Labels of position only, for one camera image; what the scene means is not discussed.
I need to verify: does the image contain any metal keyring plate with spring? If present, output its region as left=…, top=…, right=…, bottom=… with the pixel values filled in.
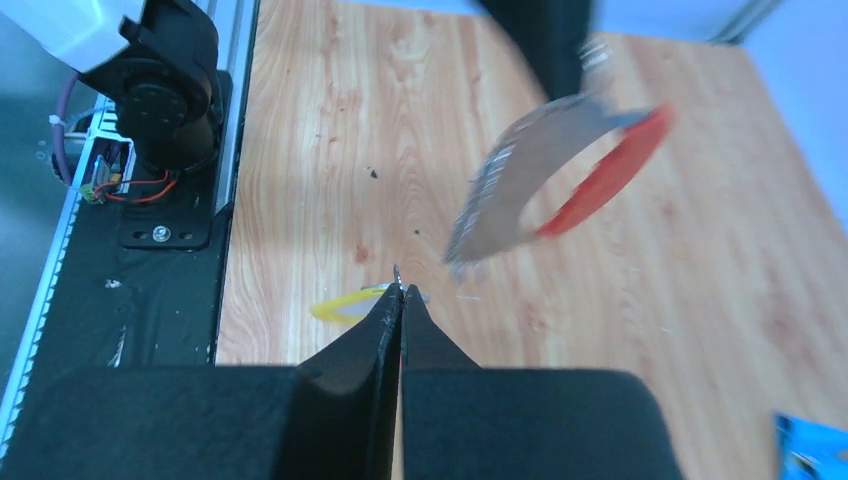
left=443, top=39, right=673, bottom=281

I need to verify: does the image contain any blue folded cloth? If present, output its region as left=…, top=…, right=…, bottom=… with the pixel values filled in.
left=774, top=413, right=847, bottom=480

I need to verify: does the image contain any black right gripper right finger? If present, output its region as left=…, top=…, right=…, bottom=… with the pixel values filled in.
left=401, top=286, right=683, bottom=479

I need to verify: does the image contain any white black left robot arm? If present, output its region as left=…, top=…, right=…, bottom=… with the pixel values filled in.
left=1, top=0, right=594, bottom=171

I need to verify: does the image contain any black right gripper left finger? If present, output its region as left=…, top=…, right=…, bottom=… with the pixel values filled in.
left=1, top=285, right=404, bottom=479

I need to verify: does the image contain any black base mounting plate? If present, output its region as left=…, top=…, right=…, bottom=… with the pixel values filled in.
left=0, top=69, right=233, bottom=458

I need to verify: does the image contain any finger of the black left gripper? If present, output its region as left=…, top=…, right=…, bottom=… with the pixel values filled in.
left=479, top=0, right=593, bottom=100

